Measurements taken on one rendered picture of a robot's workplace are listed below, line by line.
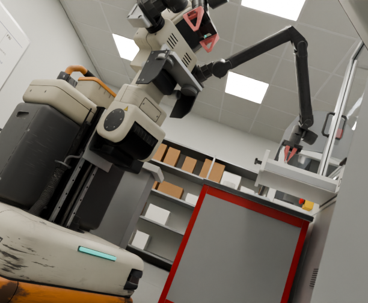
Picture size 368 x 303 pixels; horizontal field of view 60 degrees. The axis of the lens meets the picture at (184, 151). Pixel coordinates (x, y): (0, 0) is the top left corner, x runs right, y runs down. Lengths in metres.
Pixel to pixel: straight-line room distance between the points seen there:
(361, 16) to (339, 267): 0.52
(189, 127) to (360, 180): 5.67
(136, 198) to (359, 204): 1.55
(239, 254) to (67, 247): 0.86
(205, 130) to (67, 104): 4.83
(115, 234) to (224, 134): 4.42
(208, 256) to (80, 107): 0.93
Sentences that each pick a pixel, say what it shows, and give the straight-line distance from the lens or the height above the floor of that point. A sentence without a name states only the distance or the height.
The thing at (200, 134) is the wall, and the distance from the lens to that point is 6.04.
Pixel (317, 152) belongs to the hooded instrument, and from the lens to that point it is 2.59.
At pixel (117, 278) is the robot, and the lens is 1.33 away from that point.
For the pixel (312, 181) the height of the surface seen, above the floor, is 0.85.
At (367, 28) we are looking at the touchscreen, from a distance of 0.82.
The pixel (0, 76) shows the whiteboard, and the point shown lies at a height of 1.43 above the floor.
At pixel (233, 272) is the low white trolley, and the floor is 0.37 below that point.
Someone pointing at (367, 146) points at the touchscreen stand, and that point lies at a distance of 0.53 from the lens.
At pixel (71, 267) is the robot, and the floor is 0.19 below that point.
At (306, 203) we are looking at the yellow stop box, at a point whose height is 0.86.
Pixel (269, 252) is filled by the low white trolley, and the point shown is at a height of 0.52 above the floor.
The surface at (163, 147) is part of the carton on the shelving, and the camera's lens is 5.51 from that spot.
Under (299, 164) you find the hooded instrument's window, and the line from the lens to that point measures 2.55.
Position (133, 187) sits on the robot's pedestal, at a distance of 1.93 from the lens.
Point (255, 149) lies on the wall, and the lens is 6.05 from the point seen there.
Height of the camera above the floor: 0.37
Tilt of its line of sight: 16 degrees up
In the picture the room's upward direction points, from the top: 23 degrees clockwise
